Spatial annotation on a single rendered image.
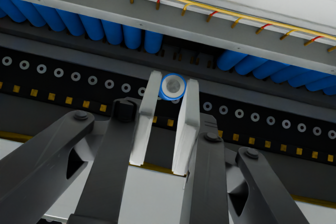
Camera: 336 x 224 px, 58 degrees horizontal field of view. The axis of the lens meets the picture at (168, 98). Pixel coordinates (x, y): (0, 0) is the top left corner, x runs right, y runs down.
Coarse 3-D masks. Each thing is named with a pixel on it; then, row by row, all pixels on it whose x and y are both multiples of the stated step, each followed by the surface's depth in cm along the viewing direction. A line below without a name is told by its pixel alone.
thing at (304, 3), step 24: (216, 0) 23; (240, 0) 22; (264, 0) 22; (288, 0) 21; (312, 0) 20; (312, 24) 23; (24, 48) 36; (48, 48) 36; (120, 72) 36; (144, 72) 37; (168, 72) 37; (240, 96) 38; (264, 96) 38
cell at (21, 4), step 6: (12, 0) 26; (18, 0) 26; (18, 6) 27; (24, 6) 27; (30, 6) 28; (24, 12) 29; (30, 12) 29; (36, 12) 29; (30, 18) 30; (36, 18) 30; (42, 18) 31; (36, 24) 31; (42, 24) 32
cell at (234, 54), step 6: (222, 54) 31; (228, 54) 29; (234, 54) 28; (240, 54) 27; (246, 54) 27; (222, 60) 31; (228, 60) 30; (234, 60) 29; (222, 66) 32; (228, 66) 32
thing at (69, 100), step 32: (0, 64) 36; (32, 64) 36; (64, 64) 37; (32, 96) 35; (64, 96) 36; (96, 96) 36; (128, 96) 37; (224, 128) 37; (256, 128) 38; (288, 128) 38; (320, 128) 39; (320, 160) 38
